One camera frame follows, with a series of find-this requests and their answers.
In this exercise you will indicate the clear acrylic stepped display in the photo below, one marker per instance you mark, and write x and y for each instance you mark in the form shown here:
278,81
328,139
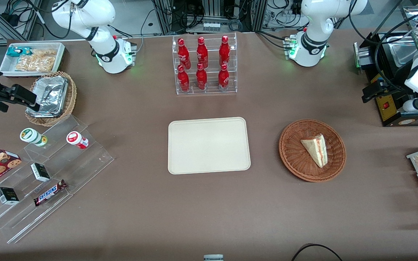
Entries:
82,163

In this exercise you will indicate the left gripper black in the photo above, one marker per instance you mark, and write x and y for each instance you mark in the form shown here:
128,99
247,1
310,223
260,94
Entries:
394,84

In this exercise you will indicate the clear acrylic bottle rack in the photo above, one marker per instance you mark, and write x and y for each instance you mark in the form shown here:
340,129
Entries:
212,90

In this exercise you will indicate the cream rectangular plastic tray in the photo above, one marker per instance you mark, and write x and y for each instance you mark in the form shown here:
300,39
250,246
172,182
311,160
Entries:
209,145

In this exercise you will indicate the teal snack packet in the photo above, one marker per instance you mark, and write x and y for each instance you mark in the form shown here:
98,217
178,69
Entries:
15,51

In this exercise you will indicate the stacked aluminium foil containers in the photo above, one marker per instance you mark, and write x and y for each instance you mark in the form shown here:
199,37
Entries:
51,96

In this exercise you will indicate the round brown wicker basket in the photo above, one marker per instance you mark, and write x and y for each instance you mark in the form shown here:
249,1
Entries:
296,159

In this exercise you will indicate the triangular white bread sandwich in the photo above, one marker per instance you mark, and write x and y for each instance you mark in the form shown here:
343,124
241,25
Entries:
316,150

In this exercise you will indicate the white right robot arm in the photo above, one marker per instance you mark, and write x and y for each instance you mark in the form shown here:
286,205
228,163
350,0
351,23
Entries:
100,43

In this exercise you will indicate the green lidded white cup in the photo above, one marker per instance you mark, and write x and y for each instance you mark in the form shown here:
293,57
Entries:
30,136

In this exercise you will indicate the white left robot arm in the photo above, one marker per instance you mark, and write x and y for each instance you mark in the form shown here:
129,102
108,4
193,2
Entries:
312,40

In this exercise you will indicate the white rectangular snack bin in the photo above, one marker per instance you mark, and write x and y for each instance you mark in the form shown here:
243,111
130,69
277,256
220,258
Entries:
7,67

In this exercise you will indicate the red cola bottle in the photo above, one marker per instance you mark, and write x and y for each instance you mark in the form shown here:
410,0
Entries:
224,51
183,79
201,78
184,54
202,53
223,78

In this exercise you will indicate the clear bag of chips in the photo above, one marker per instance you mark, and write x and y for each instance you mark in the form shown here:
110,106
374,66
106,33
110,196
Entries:
36,61

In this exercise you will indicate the small black box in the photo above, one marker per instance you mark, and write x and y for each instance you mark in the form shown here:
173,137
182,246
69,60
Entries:
7,195
40,172

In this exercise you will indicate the aluminium frame rail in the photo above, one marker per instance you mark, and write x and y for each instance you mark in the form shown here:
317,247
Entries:
20,26

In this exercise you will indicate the tan oval wicker basket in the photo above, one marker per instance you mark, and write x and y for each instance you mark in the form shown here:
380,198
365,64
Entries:
71,98

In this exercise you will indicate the Snickers chocolate bar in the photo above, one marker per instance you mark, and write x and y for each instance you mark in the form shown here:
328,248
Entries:
49,193

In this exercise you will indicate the black hot dog roller machine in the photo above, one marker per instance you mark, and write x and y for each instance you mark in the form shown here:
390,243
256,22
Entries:
388,108

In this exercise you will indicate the grey power strip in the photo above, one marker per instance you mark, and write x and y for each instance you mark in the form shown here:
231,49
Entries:
211,27

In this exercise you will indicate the red lidded white cup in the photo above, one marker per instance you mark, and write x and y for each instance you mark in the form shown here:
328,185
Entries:
75,139

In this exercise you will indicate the aluminium equipment frame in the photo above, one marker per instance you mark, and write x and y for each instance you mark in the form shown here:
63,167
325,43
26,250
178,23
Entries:
162,18

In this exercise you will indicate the small grey device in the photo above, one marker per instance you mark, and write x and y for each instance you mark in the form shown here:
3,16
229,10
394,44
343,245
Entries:
213,258

